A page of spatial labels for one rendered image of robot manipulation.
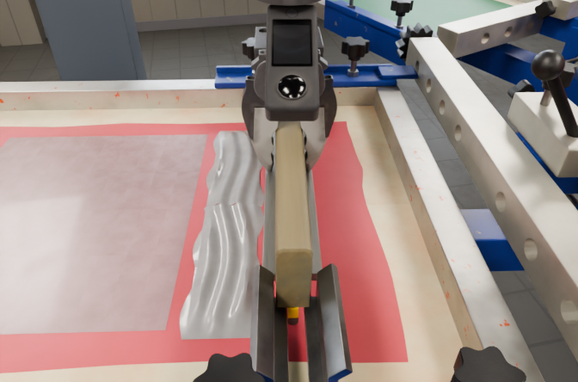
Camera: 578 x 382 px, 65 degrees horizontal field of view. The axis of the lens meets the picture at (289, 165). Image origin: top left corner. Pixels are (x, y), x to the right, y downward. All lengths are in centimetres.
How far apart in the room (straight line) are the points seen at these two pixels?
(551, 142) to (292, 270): 31
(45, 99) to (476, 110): 66
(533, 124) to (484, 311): 23
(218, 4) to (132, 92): 331
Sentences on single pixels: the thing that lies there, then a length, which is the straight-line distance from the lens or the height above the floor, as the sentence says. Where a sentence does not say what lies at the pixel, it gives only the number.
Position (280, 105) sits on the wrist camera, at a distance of 38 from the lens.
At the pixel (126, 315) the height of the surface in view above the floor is 96.
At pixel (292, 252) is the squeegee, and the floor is 106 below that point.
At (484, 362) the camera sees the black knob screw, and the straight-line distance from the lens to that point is 33.
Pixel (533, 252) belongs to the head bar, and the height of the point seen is 101.
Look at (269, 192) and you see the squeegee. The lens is 51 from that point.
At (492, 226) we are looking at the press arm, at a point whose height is 92.
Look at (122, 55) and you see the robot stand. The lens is 121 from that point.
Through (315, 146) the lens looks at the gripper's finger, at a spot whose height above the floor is 105.
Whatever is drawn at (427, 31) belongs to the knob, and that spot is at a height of 104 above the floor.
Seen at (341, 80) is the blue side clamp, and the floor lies 100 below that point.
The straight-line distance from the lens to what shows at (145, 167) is 66.
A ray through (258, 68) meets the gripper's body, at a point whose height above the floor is 114.
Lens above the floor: 133
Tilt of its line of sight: 36 degrees down
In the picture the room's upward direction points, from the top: straight up
